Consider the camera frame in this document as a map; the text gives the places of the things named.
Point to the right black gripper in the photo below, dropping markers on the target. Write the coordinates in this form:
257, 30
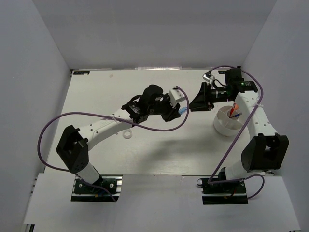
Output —
201, 103

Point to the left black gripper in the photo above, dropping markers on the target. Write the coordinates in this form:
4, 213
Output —
172, 114

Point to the blue correction tape dispenser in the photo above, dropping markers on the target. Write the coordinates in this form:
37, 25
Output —
182, 110

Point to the red ballpoint pen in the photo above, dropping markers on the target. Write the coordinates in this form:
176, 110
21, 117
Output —
231, 111

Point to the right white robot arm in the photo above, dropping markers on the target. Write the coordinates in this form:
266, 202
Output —
266, 149

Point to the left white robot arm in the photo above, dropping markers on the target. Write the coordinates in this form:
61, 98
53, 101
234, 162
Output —
75, 143

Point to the white round divided organizer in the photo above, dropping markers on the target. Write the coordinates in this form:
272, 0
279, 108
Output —
227, 126

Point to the white tape roll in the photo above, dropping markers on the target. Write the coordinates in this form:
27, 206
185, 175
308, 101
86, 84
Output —
127, 134

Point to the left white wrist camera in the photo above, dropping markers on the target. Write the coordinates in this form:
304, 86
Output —
176, 96

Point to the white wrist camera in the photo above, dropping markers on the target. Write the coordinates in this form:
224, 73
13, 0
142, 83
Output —
208, 77
176, 96

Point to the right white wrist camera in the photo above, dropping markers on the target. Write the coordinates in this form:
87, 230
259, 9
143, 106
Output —
208, 77

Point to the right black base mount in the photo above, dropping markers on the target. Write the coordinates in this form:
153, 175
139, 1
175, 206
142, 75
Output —
222, 194

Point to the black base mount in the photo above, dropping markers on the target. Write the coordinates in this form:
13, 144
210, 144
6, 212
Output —
222, 194
107, 190

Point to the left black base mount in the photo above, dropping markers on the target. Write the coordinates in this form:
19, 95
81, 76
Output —
107, 190

